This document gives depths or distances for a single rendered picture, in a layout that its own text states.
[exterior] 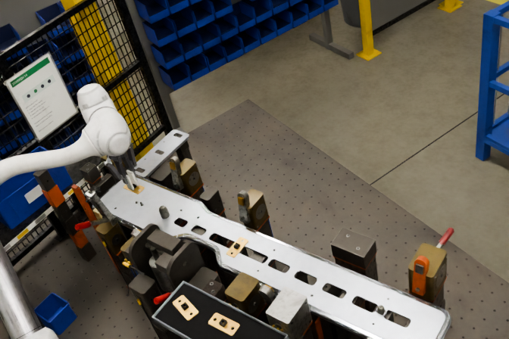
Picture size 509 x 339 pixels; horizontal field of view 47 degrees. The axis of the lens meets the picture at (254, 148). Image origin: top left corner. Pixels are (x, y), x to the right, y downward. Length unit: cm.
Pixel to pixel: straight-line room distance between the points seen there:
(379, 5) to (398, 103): 84
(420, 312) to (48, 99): 166
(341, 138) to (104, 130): 232
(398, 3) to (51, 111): 297
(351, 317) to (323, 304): 10
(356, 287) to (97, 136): 90
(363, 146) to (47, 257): 206
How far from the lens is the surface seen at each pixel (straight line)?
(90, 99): 193
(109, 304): 241
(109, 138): 179
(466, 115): 401
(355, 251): 187
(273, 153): 276
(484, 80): 333
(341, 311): 178
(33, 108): 253
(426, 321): 175
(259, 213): 209
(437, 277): 181
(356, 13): 497
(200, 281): 183
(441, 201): 343
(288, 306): 167
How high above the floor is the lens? 247
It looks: 39 degrees down
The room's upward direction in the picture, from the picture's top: 15 degrees counter-clockwise
